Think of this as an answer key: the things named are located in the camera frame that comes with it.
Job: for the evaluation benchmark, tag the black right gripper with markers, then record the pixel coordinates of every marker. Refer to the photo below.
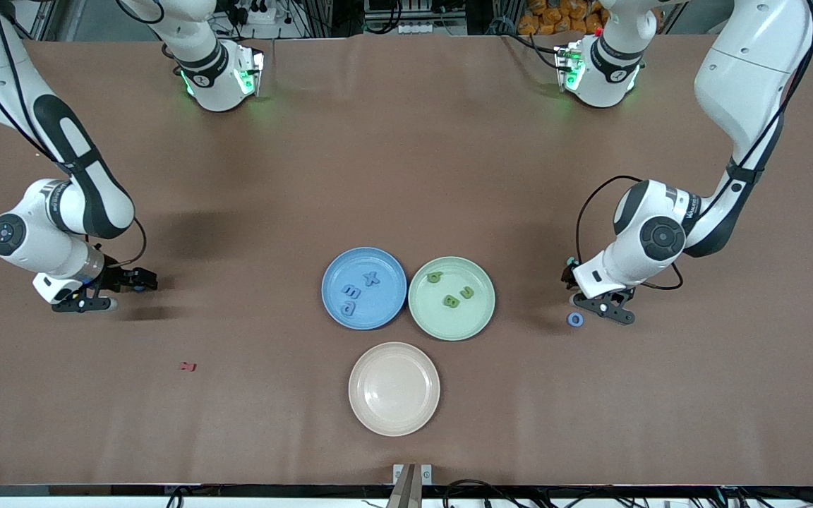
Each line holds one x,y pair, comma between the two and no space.
118,276

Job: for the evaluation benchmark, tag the green letter U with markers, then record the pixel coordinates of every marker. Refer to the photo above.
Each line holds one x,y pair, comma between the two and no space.
467,293

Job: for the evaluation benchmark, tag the green letter B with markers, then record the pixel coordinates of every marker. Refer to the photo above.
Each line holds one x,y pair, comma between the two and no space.
450,301

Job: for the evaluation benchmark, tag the small dark green letter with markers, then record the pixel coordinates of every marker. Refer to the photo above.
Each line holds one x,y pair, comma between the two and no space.
431,277

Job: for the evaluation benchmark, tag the blue letter X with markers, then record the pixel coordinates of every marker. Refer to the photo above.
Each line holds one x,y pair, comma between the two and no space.
372,278

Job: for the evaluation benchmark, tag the blue letter P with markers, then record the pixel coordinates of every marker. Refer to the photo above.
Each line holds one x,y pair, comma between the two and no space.
345,308

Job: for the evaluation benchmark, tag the blue letter E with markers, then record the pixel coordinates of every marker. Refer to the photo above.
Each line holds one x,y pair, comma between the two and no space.
352,291

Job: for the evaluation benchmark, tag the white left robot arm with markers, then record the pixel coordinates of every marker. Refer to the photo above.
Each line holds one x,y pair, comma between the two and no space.
738,77

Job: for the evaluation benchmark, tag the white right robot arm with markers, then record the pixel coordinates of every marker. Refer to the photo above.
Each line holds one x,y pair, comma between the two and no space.
32,247

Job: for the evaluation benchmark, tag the blue letter O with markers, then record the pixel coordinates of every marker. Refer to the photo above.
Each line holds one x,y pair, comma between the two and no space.
569,319

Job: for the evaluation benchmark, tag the light green plate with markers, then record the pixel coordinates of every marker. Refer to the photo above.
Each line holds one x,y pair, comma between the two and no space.
466,321

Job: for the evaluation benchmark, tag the blue plate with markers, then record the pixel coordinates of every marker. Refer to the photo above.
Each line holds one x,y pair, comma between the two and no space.
378,314

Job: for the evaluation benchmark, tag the beige plate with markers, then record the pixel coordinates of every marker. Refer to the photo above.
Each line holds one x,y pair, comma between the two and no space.
394,389

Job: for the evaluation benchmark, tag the pile of orange objects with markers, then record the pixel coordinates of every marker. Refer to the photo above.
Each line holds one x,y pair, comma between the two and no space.
555,17

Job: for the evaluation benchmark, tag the tan wedge-shaped beam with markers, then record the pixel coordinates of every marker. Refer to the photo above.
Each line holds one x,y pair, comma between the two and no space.
406,490

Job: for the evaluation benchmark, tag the small white power strip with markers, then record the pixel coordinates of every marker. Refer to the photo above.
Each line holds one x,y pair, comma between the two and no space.
417,28

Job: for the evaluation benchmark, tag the white power strip with plugs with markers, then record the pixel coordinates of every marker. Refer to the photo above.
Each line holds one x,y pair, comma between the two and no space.
262,15

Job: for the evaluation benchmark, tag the grey metal bracket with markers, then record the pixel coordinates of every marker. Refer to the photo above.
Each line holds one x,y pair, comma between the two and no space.
426,474

